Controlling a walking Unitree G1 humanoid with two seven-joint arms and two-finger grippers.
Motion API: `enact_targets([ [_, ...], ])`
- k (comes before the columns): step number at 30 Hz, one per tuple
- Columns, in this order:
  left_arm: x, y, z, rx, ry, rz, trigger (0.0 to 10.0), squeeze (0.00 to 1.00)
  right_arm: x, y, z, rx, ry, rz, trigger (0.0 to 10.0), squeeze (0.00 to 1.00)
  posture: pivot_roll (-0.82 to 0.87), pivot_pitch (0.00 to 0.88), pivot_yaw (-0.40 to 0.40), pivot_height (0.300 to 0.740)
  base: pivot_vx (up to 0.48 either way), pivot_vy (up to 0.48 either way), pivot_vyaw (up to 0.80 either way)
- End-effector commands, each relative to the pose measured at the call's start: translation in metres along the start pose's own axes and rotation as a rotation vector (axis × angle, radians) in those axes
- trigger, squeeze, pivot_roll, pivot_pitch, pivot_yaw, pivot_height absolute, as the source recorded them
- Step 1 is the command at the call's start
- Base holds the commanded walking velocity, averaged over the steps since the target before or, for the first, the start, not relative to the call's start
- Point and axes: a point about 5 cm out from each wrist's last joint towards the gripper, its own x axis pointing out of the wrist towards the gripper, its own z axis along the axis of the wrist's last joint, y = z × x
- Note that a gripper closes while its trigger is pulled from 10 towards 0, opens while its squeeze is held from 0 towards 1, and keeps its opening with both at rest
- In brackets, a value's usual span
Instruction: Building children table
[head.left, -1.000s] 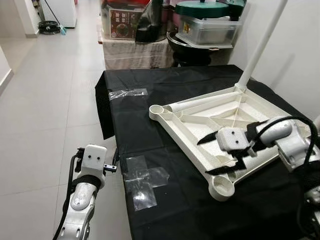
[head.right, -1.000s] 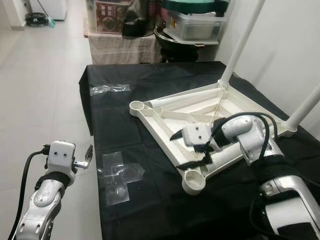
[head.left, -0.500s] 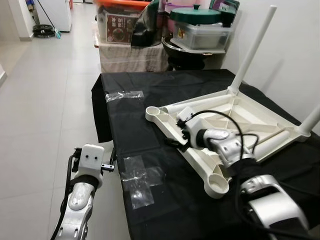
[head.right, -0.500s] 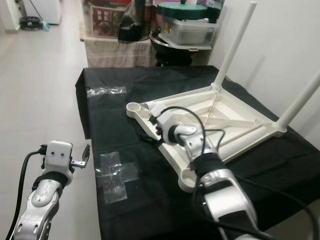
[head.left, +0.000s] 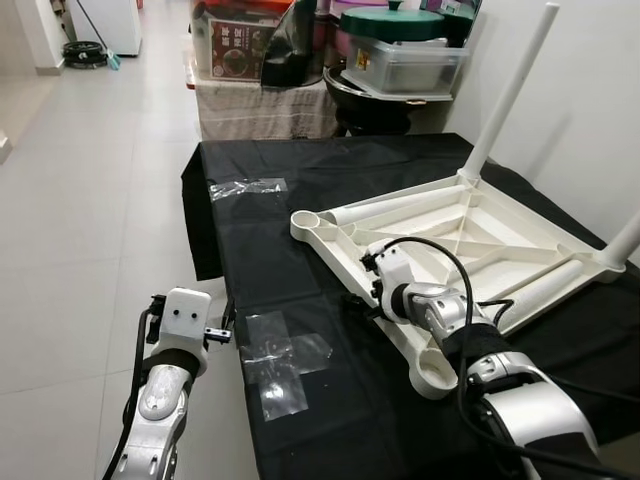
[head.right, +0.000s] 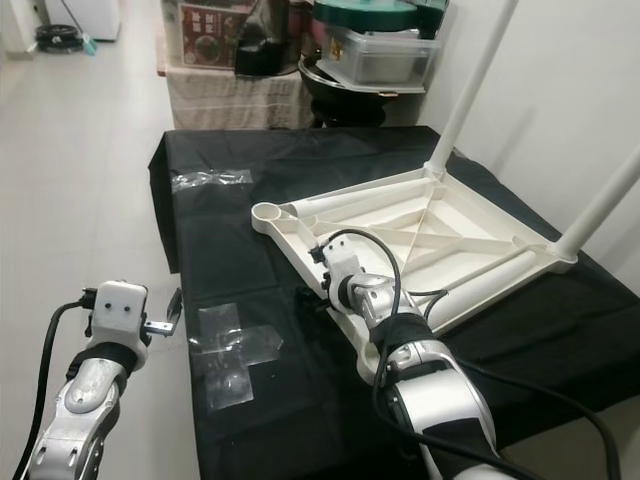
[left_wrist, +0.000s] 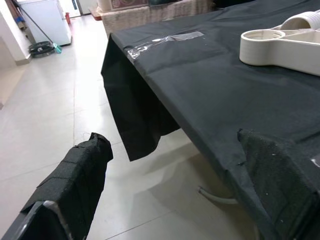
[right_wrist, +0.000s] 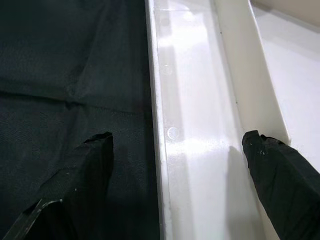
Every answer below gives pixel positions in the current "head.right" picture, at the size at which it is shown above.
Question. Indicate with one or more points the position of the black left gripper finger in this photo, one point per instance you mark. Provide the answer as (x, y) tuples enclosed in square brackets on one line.
[(174, 310)]

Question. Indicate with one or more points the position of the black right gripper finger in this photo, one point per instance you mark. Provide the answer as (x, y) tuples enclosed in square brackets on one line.
[(310, 298)]

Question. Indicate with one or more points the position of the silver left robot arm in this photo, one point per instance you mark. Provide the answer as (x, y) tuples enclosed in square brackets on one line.
[(85, 400)]

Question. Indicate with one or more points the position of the white plastic children table top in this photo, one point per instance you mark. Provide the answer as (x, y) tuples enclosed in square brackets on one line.
[(310, 235)]

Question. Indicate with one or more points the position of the clear crossed tape patch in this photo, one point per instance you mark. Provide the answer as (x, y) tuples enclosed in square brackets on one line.
[(230, 350)]

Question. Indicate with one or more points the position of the black tablecloth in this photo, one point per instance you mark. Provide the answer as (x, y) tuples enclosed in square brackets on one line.
[(260, 440)]

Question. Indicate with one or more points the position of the black round wok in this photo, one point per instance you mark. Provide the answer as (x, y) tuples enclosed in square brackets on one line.
[(340, 100)]

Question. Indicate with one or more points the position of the beige patterned table cloth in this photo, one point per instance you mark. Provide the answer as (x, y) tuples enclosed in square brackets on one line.
[(235, 100)]

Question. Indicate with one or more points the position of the clear plastic storage bin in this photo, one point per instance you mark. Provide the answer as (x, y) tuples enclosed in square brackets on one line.
[(385, 60)]

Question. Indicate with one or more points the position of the black plastic bag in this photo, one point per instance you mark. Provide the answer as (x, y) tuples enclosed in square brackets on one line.
[(263, 50)]

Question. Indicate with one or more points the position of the storage box with orange lid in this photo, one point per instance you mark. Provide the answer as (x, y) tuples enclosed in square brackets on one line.
[(205, 40)]

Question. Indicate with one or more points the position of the broom with teal head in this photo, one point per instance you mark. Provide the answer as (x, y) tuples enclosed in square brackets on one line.
[(91, 47)]

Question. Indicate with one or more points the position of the dark green round lid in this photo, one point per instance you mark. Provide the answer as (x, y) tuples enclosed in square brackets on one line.
[(365, 15)]

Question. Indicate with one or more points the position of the black round floor device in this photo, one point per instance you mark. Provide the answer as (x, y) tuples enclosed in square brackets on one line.
[(58, 38)]

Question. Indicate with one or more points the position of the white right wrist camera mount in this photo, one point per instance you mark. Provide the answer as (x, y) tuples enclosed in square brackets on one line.
[(342, 268)]

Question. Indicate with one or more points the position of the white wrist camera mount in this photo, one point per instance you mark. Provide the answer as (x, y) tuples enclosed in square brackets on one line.
[(342, 268), (117, 310)]

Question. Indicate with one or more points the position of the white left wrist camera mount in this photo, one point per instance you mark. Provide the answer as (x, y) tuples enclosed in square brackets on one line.
[(117, 310)]

